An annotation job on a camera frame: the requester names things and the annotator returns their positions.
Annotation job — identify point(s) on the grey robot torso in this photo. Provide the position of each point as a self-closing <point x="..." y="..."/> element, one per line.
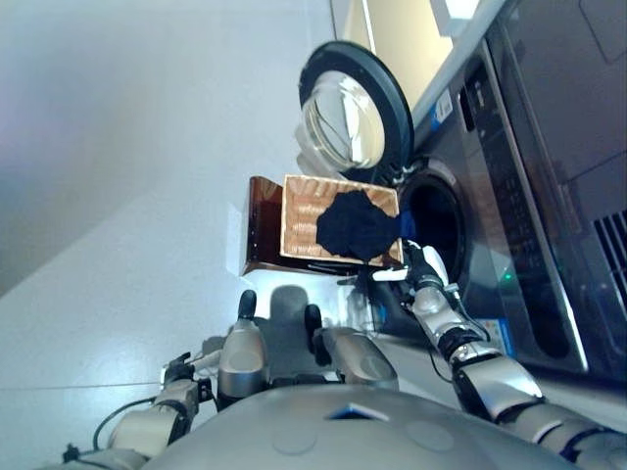
<point x="352" y="436"/>

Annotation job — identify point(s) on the robot right hand black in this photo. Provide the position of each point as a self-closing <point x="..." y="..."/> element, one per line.
<point x="426" y="267"/>

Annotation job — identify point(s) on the robot left arm silver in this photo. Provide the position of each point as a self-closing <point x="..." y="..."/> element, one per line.
<point x="142" y="426"/>

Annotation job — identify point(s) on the round glass washing machine door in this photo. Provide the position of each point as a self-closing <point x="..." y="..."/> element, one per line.
<point x="352" y="112"/>

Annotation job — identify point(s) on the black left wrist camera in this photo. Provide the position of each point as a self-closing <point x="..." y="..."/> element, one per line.
<point x="206" y="389"/>

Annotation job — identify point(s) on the white cream shelf unit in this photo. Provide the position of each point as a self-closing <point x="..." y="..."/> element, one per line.
<point x="392" y="39"/>

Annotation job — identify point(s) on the black garment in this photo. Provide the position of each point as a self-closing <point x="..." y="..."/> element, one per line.
<point x="352" y="225"/>

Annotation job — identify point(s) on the robot right leg silver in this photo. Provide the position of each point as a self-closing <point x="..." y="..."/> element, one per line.
<point x="357" y="357"/>

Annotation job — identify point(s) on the large blue energy label sticker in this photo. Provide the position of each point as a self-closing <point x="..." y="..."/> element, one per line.
<point x="497" y="335"/>

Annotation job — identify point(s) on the small blue label sticker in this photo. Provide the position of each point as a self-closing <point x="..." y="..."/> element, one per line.
<point x="443" y="108"/>

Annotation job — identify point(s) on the rectangular wicker laundry basket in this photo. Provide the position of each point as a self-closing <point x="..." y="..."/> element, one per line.
<point x="299" y="220"/>

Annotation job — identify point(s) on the robot left hand black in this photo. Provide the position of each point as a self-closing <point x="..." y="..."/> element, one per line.
<point x="178" y="372"/>

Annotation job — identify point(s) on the glossy brown stool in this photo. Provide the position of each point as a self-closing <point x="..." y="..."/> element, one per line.
<point x="262" y="230"/>

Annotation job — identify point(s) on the robot right arm silver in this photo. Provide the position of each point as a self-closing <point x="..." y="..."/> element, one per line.
<point x="499" y="382"/>

